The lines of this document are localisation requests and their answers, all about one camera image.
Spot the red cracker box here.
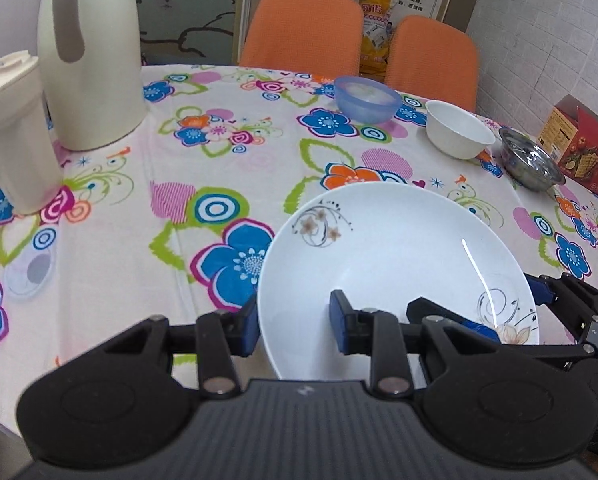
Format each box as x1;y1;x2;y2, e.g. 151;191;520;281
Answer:
538;94;598;198

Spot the stainless steel bowl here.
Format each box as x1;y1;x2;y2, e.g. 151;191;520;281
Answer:
498;127;566;192

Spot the glass panel with cat drawing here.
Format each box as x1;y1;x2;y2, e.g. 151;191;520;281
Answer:
129;0;244;68

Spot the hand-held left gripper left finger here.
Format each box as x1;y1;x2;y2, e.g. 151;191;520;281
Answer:
104;297;260;396

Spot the blue plastic bowl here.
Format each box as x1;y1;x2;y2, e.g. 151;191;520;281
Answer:
334;76;402;125

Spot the yellow snack bag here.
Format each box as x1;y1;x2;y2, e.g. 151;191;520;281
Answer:
359;0;404;83

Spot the white thermos jug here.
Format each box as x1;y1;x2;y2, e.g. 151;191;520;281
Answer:
37;0;147;152

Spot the large white floral plate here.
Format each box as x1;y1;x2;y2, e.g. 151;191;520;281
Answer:
256;182;540;381

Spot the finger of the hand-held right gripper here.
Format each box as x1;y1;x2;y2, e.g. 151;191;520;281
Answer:
405;296;587;361
524;273;598;331

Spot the white bowl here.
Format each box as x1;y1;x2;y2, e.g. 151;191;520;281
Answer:
425;100;496;161

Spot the white lidded tumbler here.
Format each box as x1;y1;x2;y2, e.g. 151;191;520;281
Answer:
0;51;64;216

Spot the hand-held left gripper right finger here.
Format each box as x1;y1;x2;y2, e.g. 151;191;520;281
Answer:
329;289;486;397

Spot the orange chair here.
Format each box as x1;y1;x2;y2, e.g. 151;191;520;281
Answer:
239;0;364;81
385;15;480;113

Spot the floral tablecloth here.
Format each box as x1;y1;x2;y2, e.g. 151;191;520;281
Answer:
0;64;598;441

